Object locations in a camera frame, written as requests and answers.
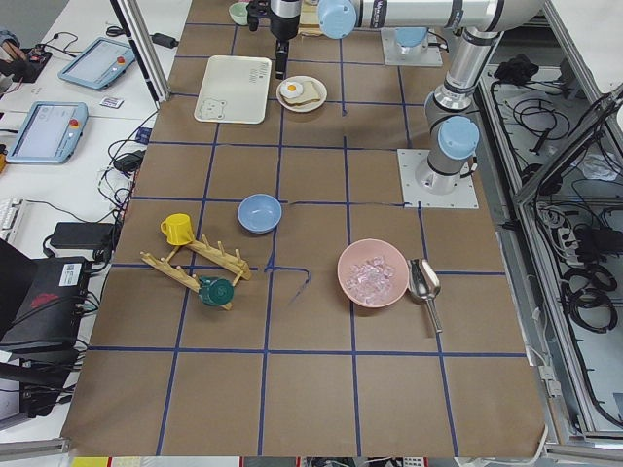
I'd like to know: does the cream bear tray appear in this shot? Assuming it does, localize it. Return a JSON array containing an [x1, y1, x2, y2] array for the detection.
[[194, 55, 272, 125]]

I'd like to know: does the pink bowl with ice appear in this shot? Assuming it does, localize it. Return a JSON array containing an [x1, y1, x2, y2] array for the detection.
[[337, 238, 410, 308]]

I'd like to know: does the yellow cup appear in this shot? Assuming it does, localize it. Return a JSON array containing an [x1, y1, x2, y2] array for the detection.
[[160, 213, 195, 246]]

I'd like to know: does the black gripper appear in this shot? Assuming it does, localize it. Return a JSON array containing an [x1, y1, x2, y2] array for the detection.
[[269, 0, 300, 80]]

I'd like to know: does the fried egg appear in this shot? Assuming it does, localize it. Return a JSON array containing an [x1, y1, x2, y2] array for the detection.
[[279, 81, 305, 99]]

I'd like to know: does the bottom bread slice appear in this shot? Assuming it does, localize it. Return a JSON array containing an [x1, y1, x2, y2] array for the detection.
[[283, 81, 321, 106]]

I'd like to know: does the teach pendant near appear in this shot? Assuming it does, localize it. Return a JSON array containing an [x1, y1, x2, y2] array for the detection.
[[6, 101, 89, 164]]

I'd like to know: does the cream round plate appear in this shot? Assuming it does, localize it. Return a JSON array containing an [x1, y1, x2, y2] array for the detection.
[[276, 76, 327, 113]]

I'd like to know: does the green cup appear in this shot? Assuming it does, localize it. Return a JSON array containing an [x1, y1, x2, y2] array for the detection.
[[198, 276, 235, 306]]

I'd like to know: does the metal scoop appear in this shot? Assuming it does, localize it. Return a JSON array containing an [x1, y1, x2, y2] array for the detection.
[[408, 259, 443, 334]]

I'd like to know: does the teach pendant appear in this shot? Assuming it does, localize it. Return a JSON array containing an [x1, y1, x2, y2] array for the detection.
[[57, 37, 135, 90], [6, 101, 89, 164]]

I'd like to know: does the wooden cup rack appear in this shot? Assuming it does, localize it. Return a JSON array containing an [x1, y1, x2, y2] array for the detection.
[[140, 233, 253, 311]]

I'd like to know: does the black power adapter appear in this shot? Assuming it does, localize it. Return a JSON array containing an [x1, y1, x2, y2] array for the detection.
[[42, 222, 114, 259]]

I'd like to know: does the wooden cutting board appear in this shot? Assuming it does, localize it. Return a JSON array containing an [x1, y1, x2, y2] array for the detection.
[[298, 2, 323, 37]]

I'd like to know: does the light green bowl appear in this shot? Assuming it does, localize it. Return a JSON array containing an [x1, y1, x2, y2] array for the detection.
[[229, 2, 247, 26]]

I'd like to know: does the blue bowl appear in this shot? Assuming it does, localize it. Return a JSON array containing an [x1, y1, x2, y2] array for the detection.
[[238, 194, 282, 234]]

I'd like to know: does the teach pendant far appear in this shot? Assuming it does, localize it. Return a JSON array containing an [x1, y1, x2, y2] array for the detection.
[[57, 37, 135, 90]]

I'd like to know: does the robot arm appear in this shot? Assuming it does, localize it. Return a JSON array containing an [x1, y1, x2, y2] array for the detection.
[[317, 0, 543, 196]]

